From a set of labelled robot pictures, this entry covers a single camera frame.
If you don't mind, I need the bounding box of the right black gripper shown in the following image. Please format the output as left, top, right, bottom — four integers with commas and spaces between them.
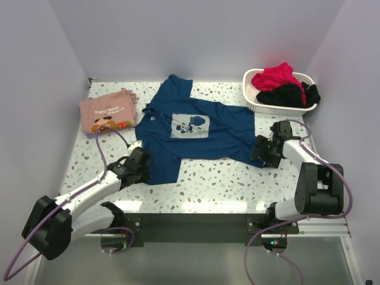
248, 134, 281, 169

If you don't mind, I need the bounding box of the blue t shirt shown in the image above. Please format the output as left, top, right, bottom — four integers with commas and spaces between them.
135, 75, 264, 185

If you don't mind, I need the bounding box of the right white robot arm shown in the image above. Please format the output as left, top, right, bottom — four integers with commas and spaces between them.
250, 120, 344, 233

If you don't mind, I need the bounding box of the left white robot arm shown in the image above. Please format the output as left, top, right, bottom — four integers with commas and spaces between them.
21, 146, 153, 260

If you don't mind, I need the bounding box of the white plastic basket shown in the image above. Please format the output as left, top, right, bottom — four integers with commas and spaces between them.
242, 69, 321, 117

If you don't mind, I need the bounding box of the black t shirt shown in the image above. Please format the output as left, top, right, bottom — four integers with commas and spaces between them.
256, 82, 321, 109

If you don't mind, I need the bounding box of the folded pink t shirt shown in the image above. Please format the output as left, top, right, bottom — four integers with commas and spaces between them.
79, 88, 138, 136

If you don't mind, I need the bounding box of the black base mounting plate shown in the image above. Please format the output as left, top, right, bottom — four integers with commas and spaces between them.
88, 213, 299, 248

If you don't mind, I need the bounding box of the red t shirt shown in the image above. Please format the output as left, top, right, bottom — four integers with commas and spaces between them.
251, 62, 305, 96

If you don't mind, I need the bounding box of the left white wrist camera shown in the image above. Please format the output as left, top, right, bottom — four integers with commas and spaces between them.
126, 140, 143, 156

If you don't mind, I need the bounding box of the aluminium frame rail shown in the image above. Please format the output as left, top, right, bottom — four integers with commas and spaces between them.
298, 218, 351, 238

